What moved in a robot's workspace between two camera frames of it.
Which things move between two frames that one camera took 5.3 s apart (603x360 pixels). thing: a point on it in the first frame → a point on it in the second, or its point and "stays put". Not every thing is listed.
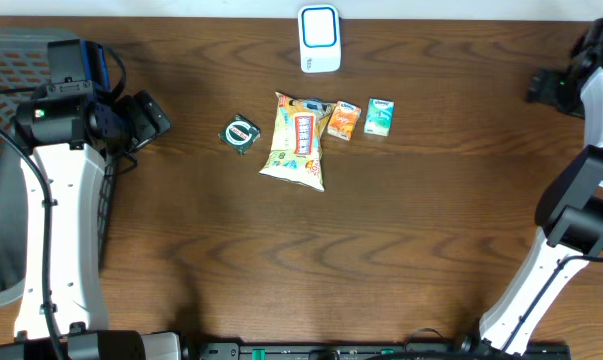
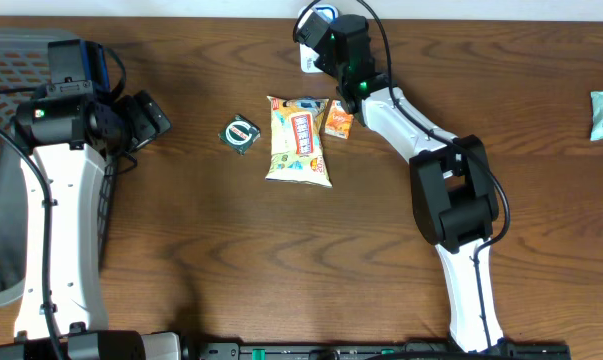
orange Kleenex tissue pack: [343, 120] stays put
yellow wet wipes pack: [295, 149] stays put
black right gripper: [545, 83] → [322, 63]
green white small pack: [240, 133] stays put
